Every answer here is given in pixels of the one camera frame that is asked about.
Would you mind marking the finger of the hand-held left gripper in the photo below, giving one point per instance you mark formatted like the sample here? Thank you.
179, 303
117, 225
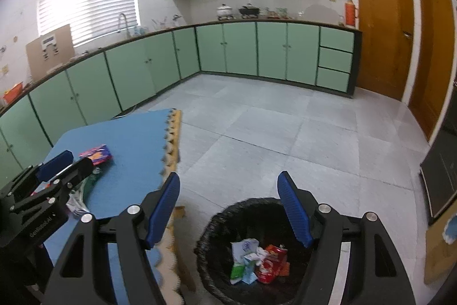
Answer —
80, 171
55, 164

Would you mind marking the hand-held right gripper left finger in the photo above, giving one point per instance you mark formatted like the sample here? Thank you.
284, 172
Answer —
162, 208

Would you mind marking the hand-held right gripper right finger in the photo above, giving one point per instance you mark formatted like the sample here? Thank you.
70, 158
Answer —
294, 208

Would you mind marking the dark green wrapper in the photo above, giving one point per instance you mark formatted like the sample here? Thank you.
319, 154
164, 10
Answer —
91, 181

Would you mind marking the purple snack packet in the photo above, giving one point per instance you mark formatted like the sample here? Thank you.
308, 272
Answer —
96, 155

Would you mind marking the red drink can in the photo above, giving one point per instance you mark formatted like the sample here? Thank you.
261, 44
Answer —
273, 260

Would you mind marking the white green plastic bag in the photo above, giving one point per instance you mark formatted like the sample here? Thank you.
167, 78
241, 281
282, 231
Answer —
245, 246

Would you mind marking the blue white drink carton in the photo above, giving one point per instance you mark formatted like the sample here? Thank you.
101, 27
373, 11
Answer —
251, 267

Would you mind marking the black-lined waste bin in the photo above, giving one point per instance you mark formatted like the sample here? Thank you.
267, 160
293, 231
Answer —
221, 255

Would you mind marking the blue foam mat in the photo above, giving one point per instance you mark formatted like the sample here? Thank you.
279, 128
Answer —
135, 147

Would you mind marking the beige foam mat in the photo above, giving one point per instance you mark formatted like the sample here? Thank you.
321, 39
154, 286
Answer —
175, 133

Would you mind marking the orange basket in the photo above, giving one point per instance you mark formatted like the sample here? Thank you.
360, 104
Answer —
12, 93

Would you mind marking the brown cardboard box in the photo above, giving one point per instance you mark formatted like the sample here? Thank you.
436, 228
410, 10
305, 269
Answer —
50, 55

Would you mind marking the black cabinet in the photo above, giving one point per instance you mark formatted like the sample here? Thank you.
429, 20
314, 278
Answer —
441, 183

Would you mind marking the cardboard box with blue print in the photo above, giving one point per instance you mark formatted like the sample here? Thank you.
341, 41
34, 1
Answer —
439, 255

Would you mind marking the steel faucet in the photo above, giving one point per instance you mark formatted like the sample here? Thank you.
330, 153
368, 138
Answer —
123, 22

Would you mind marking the green base cabinets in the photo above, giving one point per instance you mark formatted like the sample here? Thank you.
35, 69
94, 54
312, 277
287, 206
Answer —
271, 51

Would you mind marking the utensil holder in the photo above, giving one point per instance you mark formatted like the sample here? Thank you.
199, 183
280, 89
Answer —
160, 22

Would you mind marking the small glass jar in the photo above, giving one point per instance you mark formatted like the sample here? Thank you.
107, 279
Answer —
341, 21

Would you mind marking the gas stove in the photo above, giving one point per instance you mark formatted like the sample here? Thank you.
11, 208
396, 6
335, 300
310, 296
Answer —
237, 18

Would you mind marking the black wok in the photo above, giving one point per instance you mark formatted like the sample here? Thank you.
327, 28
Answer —
249, 10

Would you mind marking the red thermos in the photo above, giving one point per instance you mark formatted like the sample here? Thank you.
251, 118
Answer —
350, 12

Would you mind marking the wooden door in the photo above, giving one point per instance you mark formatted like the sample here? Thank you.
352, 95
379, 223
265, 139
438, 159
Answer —
433, 51
382, 22

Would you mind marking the white cooking pot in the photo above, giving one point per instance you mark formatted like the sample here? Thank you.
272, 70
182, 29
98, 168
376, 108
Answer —
225, 10

